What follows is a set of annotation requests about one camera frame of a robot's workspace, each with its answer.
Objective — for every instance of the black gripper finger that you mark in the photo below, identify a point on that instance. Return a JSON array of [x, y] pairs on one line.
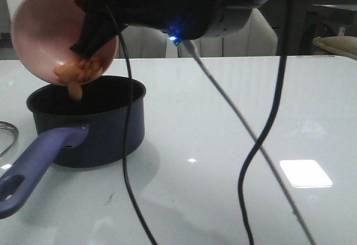
[[101, 23]]

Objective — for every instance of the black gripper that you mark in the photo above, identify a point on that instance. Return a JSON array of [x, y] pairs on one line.
[[188, 19]]

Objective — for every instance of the pink bowl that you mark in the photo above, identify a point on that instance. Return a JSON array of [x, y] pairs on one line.
[[42, 33]]

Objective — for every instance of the orange ham slices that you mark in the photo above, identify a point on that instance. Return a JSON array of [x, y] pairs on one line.
[[74, 73]]

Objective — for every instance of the glass lid blue knob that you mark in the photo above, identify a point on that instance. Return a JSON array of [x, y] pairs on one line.
[[9, 137]]

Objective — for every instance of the left beige upholstered chair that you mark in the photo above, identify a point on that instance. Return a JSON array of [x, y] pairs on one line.
[[144, 43]]

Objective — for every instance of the beige upholstered chair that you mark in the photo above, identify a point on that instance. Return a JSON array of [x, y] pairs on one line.
[[144, 43], [256, 38]]

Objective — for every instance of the right beige upholstered chair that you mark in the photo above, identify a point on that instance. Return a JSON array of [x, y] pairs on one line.
[[256, 38]]

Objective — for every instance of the dark sideboard counter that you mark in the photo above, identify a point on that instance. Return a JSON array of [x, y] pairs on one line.
[[298, 19]]

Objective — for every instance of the dark blue saucepan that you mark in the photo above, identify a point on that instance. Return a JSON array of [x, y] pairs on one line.
[[103, 127]]

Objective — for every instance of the dark side table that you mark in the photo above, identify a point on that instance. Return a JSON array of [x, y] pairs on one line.
[[325, 20]]

